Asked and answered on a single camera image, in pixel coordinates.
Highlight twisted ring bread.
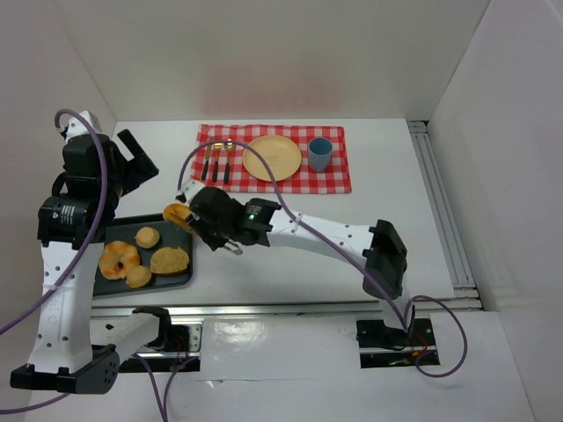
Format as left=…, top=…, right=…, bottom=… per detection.
left=99, top=241, right=141, bottom=280

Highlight gold fork black handle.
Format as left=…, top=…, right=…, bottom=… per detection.
left=212, top=138, right=223, bottom=183

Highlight glazed donut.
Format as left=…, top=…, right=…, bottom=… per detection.
left=163, top=203, right=195, bottom=235

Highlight small round bun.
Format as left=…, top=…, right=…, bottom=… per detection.
left=135, top=227, right=160, bottom=249

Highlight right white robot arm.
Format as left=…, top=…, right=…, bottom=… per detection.
left=177, top=180, right=414, bottom=338

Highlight yellow plate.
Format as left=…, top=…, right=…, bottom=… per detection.
left=243, top=135, right=303, bottom=182

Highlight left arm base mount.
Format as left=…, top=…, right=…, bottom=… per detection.
left=135, top=321, right=203, bottom=373

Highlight gold spoon black handle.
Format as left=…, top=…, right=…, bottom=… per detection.
left=223, top=139, right=236, bottom=184

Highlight gold knife black handle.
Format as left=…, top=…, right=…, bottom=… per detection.
left=201, top=142, right=214, bottom=181

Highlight aluminium rail right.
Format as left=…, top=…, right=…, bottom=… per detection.
left=407, top=120, right=484, bottom=311

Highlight metal tongs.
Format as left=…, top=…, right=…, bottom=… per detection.
left=185, top=214, right=243, bottom=256

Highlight small bun front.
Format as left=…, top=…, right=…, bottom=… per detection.
left=126, top=266, right=152, bottom=288

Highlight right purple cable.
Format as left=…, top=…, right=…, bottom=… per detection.
left=176, top=139, right=468, bottom=379

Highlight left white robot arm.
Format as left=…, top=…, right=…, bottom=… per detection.
left=10, top=129, right=171, bottom=395

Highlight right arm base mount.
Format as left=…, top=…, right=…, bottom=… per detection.
left=356, top=318, right=440, bottom=369

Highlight flat round bread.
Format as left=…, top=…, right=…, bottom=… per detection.
left=150, top=247, right=190, bottom=276

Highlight red checkered cloth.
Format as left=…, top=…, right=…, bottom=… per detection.
left=191, top=124, right=352, bottom=194

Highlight blue cup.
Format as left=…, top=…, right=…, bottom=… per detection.
left=308, top=137, right=333, bottom=172

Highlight aluminium rail front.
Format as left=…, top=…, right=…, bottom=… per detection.
left=90, top=299, right=454, bottom=318

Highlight aluminium rail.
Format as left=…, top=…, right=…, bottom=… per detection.
left=90, top=299, right=454, bottom=318
left=407, top=120, right=484, bottom=311

